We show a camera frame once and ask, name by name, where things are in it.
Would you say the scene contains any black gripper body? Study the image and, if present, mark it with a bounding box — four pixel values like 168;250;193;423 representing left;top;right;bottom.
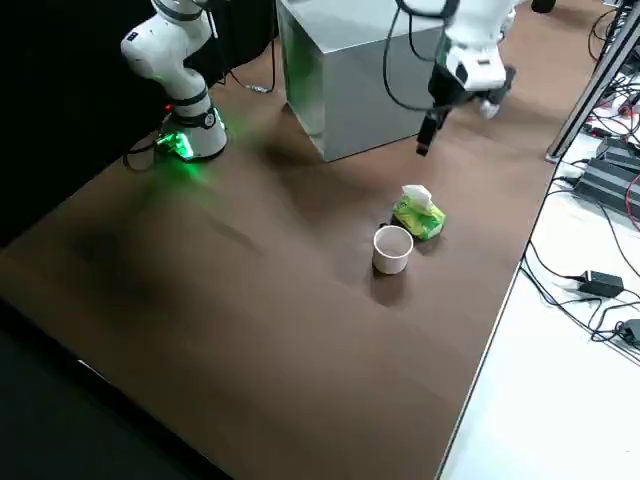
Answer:
427;60;469;109

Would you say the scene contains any green tissue pack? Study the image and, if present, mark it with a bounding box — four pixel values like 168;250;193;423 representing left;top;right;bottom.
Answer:
391;183;447;243

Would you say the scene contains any grey metal cabinet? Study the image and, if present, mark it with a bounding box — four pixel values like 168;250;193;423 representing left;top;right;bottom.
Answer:
276;0;449;163

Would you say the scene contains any long black power brick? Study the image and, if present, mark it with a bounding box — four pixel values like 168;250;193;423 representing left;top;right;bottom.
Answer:
572;157;640;217
597;137;640;172

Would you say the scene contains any small black power adapter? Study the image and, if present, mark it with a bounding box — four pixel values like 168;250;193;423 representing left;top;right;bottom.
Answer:
617;318;640;349
579;269;625;298

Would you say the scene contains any white side table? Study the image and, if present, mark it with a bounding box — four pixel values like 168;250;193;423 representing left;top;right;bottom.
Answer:
438;69;640;480

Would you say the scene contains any black arm wrist cable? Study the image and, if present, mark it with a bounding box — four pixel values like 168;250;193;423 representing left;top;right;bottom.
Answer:
381;0;451;112

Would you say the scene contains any white mug black handle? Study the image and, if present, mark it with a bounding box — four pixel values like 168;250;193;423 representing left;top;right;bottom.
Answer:
371;220;415;276

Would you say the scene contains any aluminium frame post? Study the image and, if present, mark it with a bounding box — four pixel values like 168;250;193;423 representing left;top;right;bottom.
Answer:
544;0;640;162

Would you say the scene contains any black cable silver connector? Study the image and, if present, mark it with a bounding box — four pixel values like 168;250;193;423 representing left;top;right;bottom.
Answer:
219;29;277;97

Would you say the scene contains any black adapter cable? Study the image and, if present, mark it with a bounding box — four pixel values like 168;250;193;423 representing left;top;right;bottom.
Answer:
519;172;589;306

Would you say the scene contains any red cable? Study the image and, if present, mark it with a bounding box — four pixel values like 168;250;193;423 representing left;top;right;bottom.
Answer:
622;172;640;222

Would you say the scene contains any black arm foot cable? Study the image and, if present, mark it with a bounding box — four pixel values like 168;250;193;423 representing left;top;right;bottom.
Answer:
122;133;169;174

